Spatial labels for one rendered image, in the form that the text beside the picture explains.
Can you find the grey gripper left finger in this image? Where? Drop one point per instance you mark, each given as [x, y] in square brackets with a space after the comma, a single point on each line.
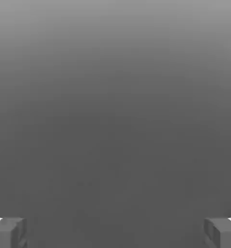
[4, 234]

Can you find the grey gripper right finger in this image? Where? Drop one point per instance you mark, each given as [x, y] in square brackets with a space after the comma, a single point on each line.
[225, 234]

